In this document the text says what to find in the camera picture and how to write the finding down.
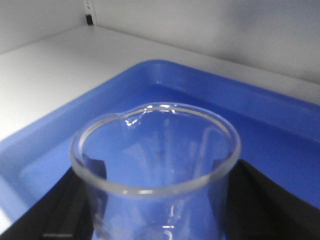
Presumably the blue plastic tray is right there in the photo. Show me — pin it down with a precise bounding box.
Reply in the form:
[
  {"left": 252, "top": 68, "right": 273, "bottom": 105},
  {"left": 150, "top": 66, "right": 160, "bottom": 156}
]
[{"left": 0, "top": 60, "right": 320, "bottom": 221}]

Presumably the clear glass beaker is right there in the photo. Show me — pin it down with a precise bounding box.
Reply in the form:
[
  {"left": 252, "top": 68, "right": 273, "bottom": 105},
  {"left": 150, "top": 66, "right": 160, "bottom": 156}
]
[{"left": 70, "top": 102, "right": 241, "bottom": 240}]

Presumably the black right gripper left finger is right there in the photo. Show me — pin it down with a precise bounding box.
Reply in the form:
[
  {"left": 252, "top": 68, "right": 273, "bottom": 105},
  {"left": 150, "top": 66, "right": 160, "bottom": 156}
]
[{"left": 0, "top": 168, "right": 94, "bottom": 240}]

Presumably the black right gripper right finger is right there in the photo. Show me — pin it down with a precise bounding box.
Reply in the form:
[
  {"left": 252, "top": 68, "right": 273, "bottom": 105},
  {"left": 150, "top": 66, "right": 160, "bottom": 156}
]
[{"left": 225, "top": 160, "right": 320, "bottom": 240}]

